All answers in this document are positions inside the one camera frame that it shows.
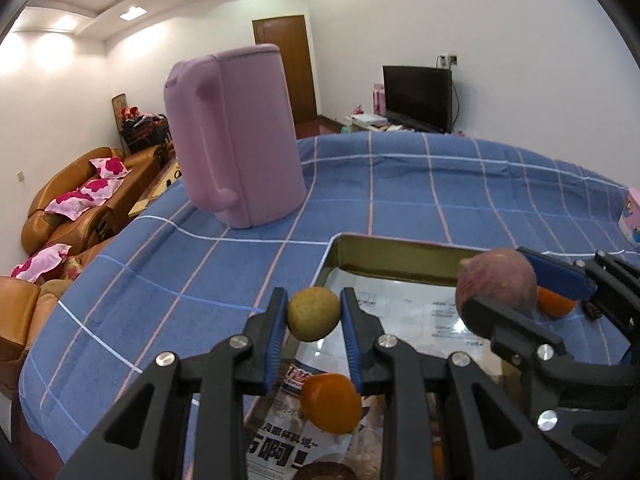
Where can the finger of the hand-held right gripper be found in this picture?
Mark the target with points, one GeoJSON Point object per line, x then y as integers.
{"type": "Point", "coordinates": [505, 325]}
{"type": "Point", "coordinates": [557, 272]}

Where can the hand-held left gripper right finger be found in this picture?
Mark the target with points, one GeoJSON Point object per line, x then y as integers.
{"type": "Point", "coordinates": [352, 345]}

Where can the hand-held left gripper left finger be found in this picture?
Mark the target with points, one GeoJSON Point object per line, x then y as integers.
{"type": "Point", "coordinates": [276, 345]}

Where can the orange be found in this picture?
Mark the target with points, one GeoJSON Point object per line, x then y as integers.
{"type": "Point", "coordinates": [555, 305]}
{"type": "Point", "coordinates": [330, 402]}

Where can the small yellow-green fruit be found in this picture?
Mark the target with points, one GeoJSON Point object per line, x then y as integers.
{"type": "Point", "coordinates": [314, 314]}

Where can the purple round fruit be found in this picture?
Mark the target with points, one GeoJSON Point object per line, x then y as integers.
{"type": "Point", "coordinates": [495, 275]}

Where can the dark red sugarcane piece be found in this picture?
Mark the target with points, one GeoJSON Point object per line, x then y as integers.
{"type": "Point", "coordinates": [325, 472]}

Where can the blue checked tablecloth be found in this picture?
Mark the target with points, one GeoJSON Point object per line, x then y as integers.
{"type": "Point", "coordinates": [425, 185]}

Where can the cardboard box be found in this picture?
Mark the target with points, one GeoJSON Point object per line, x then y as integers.
{"type": "Point", "coordinates": [172, 175]}

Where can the pink electric kettle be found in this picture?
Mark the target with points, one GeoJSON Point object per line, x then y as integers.
{"type": "Point", "coordinates": [250, 135]}

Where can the stack of books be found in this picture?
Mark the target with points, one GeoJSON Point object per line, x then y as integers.
{"type": "Point", "coordinates": [370, 120]}

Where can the black television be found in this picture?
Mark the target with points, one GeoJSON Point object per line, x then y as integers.
{"type": "Point", "coordinates": [417, 95]}

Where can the pink flowered pillow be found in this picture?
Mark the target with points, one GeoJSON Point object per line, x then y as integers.
{"type": "Point", "coordinates": [40, 262]}
{"type": "Point", "coordinates": [100, 190]}
{"type": "Point", "coordinates": [109, 167]}
{"type": "Point", "coordinates": [70, 206]}

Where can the brown leather sofa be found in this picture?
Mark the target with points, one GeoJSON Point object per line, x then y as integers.
{"type": "Point", "coordinates": [60, 232]}
{"type": "Point", "coordinates": [20, 320]}

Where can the dark cluttered shelf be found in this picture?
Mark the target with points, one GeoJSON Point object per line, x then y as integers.
{"type": "Point", "coordinates": [145, 132]}

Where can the brown wooden door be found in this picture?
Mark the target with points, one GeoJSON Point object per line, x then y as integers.
{"type": "Point", "coordinates": [287, 70]}

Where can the square ceiling light panel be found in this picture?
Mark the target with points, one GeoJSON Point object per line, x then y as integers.
{"type": "Point", "coordinates": [132, 12]}

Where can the wall power socket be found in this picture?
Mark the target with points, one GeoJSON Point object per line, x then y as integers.
{"type": "Point", "coordinates": [447, 60]}

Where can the brown picture frame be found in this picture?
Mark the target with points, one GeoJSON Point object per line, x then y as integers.
{"type": "Point", "coordinates": [120, 110]}

